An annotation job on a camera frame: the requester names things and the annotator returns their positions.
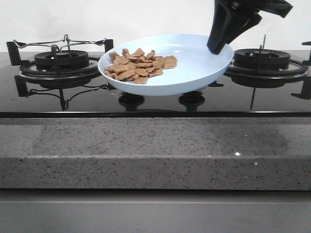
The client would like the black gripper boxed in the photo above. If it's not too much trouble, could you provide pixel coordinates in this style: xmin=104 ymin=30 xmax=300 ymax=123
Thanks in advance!
xmin=207 ymin=0 xmax=293 ymax=53

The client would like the light blue plate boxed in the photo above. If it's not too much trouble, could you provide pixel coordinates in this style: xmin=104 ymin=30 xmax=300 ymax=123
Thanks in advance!
xmin=105 ymin=34 xmax=234 ymax=96

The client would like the pile of brown meat pieces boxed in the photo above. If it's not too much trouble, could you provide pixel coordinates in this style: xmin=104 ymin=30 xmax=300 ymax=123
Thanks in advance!
xmin=104 ymin=48 xmax=178 ymax=84

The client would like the right black gas burner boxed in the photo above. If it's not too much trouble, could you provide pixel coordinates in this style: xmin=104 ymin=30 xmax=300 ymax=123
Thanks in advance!
xmin=233 ymin=49 xmax=291 ymax=71

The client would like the black gas burner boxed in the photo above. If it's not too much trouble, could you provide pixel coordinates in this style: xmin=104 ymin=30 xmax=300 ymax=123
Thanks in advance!
xmin=233 ymin=49 xmax=291 ymax=71
xmin=34 ymin=50 xmax=89 ymax=71

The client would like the black glass cooktop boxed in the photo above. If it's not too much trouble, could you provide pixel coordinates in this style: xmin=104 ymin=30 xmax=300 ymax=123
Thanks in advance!
xmin=0 ymin=52 xmax=311 ymax=118

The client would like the silver right stove knob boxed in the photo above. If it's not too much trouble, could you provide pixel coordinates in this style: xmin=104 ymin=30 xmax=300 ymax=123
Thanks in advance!
xmin=191 ymin=90 xmax=203 ymax=95

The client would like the left black gas burner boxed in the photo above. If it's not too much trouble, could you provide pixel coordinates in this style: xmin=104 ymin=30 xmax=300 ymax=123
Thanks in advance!
xmin=34 ymin=50 xmax=89 ymax=71

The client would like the left black pan support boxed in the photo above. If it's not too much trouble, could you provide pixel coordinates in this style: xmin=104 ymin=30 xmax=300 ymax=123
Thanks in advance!
xmin=6 ymin=34 xmax=114 ymax=96

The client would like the wire pan reducer ring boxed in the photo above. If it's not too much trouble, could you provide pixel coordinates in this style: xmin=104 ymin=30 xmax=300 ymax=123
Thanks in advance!
xmin=12 ymin=34 xmax=107 ymax=53

